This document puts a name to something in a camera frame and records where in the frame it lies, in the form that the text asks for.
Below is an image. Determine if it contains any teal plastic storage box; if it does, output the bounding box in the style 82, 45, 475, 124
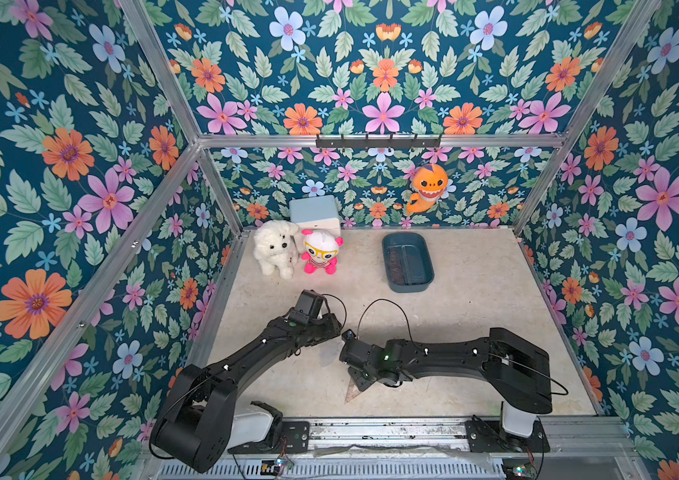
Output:
381, 232, 435, 294

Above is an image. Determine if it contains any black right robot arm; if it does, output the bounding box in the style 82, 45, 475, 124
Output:
339, 327, 553, 439

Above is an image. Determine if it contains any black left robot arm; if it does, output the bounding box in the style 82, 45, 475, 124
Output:
149, 290, 341, 473

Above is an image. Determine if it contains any light blue white box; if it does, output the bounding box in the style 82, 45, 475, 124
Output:
290, 195, 341, 237

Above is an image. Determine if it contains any pink white toy figure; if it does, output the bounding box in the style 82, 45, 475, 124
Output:
301, 229, 343, 275

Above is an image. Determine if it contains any white plush dog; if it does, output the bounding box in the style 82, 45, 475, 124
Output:
254, 220, 299, 280

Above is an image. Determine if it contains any orange shark plush toy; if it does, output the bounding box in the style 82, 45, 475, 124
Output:
405, 164, 449, 216

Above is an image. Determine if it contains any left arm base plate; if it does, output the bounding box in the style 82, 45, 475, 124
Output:
228, 421, 311, 455

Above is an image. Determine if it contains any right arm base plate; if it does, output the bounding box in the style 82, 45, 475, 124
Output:
465, 415, 551, 454

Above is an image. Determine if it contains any black hook rail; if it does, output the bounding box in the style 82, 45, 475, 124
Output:
316, 134, 443, 150

